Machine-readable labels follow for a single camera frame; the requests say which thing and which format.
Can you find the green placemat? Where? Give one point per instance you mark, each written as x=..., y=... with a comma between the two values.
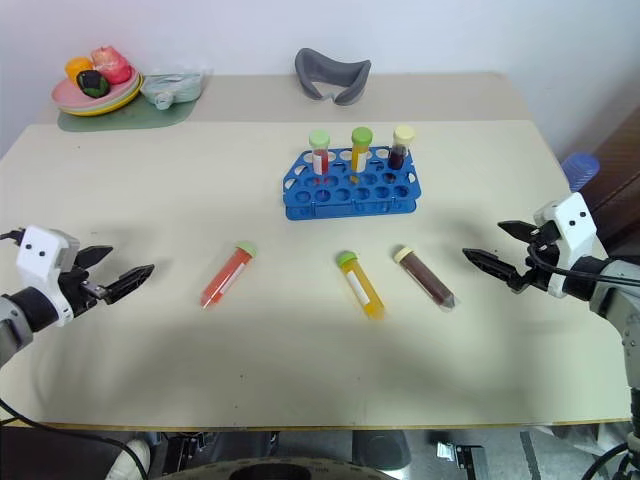
x=150, y=117

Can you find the clear bag with green item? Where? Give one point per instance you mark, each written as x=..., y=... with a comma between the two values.
x=170, y=87

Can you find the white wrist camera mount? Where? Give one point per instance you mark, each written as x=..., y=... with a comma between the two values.
x=575, y=225
x=37, y=255

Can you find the orange liquid tube, green cap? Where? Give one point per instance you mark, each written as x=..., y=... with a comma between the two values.
x=227, y=277

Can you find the orange toy fruit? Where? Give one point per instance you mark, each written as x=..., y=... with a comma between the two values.
x=77, y=66

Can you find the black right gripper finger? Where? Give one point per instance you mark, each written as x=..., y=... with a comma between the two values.
x=495, y=267
x=520, y=231

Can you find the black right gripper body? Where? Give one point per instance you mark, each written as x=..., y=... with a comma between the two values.
x=545, y=255

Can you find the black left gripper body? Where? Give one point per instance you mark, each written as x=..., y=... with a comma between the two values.
x=77, y=290

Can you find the blue plastic test tube rack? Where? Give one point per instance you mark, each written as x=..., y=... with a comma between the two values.
x=350, y=200

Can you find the brown wooden furniture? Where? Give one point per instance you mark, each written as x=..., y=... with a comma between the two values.
x=620, y=165

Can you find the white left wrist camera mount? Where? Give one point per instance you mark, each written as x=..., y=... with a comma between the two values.
x=37, y=255

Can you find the dark round base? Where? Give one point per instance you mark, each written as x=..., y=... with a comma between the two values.
x=382, y=450

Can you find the stack of pastel plates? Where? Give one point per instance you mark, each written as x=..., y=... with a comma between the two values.
x=120, y=97

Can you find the yellow liquid tube, green cap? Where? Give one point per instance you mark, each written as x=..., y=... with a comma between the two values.
x=362, y=287
x=361, y=147

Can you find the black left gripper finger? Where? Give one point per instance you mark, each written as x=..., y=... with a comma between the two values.
x=92, y=256
x=130, y=282

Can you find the black and green toy fruit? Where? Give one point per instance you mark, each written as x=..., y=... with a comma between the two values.
x=92, y=84

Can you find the grey padded eye mask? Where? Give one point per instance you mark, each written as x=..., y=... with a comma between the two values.
x=310, y=75

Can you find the blue ribbed bottle cap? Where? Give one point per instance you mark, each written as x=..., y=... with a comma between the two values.
x=580, y=167

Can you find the white shoe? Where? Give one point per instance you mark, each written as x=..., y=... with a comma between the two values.
x=132, y=457

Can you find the metal bracket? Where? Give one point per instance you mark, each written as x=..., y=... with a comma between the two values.
x=457, y=452

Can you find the dark liquid tube, cream cap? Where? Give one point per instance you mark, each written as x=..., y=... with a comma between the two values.
x=400, y=150
x=427, y=280

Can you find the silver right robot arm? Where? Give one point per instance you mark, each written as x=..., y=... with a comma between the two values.
x=617, y=295

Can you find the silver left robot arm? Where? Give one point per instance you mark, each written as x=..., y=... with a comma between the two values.
x=22, y=312

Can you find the red liquid tube, green cap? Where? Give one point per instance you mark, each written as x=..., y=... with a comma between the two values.
x=320, y=150

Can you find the pink apple in foam net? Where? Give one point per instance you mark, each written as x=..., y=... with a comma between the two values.
x=112, y=65

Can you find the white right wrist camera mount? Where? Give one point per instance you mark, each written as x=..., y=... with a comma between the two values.
x=575, y=225

